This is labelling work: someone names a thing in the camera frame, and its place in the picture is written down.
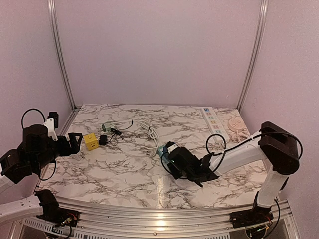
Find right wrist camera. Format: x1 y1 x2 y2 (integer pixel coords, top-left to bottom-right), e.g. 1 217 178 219
166 141 178 154

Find white power strip cable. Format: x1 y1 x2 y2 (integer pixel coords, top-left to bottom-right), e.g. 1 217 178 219
138 118 161 158

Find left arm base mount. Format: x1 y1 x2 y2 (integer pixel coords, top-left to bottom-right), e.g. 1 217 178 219
35 189 80 227

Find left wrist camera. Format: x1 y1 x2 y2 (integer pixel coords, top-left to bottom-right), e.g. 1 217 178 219
43 112 59 141

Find pink round power strip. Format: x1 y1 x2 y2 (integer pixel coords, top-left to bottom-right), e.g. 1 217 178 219
228 117 250 143

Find long white power strip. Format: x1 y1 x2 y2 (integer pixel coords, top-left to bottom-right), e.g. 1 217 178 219
201 107 229 142

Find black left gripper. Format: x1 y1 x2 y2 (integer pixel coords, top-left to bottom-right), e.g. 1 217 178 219
33 132 82 171

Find aluminium frame post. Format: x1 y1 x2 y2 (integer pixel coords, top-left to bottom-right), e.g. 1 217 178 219
48 0 77 111
236 0 269 112

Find teal power strip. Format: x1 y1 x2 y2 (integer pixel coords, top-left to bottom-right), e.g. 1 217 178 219
156 145 163 157

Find green plug adapter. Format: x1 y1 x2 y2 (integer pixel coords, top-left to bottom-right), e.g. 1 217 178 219
101 122 113 132

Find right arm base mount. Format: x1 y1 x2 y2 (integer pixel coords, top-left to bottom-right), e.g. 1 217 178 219
230 194 274 228

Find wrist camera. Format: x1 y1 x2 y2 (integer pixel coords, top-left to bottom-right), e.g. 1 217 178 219
166 141 178 154
43 112 59 141

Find left aluminium frame post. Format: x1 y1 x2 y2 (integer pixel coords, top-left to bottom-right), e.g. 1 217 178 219
48 0 77 111

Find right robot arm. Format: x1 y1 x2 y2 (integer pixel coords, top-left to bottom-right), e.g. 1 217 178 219
160 121 304 223

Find front aluminium rail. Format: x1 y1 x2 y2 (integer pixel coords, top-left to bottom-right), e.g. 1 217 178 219
57 197 300 239

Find yellow cube socket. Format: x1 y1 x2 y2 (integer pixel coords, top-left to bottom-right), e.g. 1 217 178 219
83 133 99 151

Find right aluminium frame post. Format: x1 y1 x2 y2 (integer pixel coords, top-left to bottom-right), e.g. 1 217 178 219
236 0 269 112

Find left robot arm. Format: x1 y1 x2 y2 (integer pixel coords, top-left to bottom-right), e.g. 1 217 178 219
0 124 83 224

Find black power adapter with cable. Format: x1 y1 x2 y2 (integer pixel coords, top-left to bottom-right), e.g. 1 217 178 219
98 120 134 146

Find white cube socket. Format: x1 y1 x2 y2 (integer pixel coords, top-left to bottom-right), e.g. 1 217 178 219
72 153 82 161

